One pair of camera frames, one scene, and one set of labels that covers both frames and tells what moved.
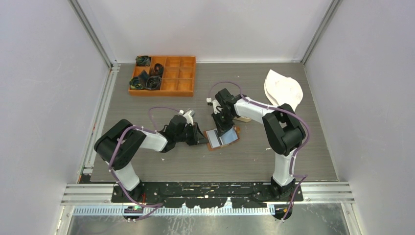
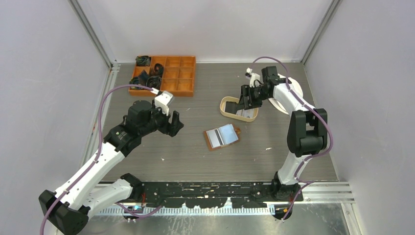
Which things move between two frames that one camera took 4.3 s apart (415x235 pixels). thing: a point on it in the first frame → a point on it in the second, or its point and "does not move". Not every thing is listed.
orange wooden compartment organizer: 177,79 does not move
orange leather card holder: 214,141 does not move
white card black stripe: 214,139 does not move
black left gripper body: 192,135 → 158,121
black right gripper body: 224,123 → 256,95
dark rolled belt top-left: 143,60 does not move
